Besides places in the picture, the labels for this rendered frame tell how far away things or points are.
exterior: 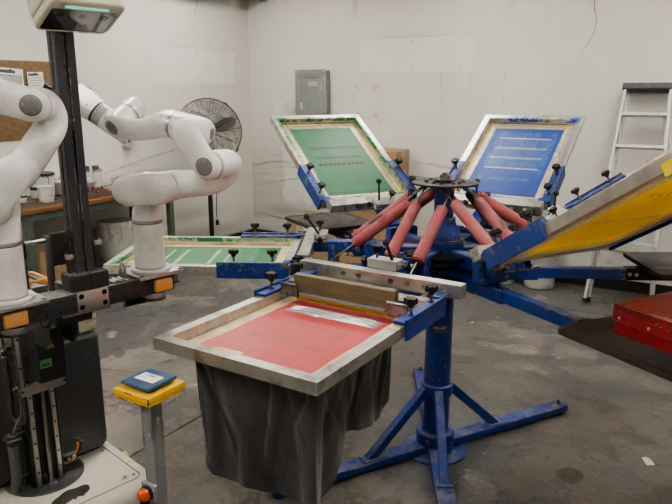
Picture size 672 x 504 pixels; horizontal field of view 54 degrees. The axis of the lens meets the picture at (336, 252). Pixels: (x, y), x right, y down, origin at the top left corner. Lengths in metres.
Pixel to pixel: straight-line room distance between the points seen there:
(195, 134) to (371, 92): 5.03
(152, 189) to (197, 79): 5.18
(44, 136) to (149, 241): 0.47
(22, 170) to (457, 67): 5.11
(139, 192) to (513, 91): 4.69
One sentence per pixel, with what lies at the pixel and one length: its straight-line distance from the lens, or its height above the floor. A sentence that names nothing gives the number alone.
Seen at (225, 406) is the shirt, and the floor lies 0.78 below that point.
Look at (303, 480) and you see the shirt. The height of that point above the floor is 0.63.
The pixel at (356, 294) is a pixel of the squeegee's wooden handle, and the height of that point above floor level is 1.03.
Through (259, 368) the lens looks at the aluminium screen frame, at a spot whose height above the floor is 0.99.
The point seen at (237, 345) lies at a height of 0.96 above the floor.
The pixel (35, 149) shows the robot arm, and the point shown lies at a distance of 1.89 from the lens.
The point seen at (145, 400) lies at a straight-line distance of 1.74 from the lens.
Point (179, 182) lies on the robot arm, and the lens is 2.03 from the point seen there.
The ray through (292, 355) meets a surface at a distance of 1.92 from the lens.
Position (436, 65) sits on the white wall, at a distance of 6.55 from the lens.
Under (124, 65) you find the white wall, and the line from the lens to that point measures 6.50.
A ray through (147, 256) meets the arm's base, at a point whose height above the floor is 1.19.
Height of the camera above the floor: 1.69
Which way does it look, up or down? 14 degrees down
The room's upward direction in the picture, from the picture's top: straight up
